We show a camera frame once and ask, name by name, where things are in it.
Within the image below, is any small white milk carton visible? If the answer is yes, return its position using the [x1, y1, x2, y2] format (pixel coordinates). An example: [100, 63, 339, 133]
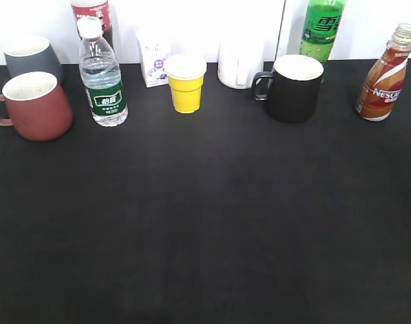
[136, 29, 171, 88]

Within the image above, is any dark cola bottle red label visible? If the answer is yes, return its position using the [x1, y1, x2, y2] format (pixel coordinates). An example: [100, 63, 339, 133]
[70, 0, 113, 47]

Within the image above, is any white ceramic mug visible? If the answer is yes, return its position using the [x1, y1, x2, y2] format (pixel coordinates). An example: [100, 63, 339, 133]
[217, 40, 264, 89]

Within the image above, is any clear water bottle green label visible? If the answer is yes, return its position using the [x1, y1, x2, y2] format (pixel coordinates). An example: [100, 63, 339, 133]
[77, 16, 128, 127]

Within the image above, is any black cable on wall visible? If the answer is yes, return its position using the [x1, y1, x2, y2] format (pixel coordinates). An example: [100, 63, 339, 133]
[274, 0, 287, 61]

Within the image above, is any black ceramic mug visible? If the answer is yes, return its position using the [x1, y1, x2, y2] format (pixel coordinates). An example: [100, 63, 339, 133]
[251, 55, 324, 123]

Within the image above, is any brown nescafe coffee bottle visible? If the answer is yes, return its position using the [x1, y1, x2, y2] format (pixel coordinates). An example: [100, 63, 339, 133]
[355, 24, 411, 122]

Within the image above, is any green sprite bottle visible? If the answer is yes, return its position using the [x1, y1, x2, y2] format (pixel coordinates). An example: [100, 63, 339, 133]
[300, 0, 346, 65]

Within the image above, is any grey ceramic mug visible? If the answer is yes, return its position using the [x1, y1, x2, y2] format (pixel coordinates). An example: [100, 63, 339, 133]
[3, 35, 63, 84]

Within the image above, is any red ceramic mug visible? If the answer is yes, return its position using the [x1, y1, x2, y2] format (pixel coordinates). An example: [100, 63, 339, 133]
[0, 72, 74, 142]

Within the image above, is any yellow paper cup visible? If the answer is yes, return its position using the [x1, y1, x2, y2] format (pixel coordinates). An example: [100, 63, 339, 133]
[163, 54, 207, 114]

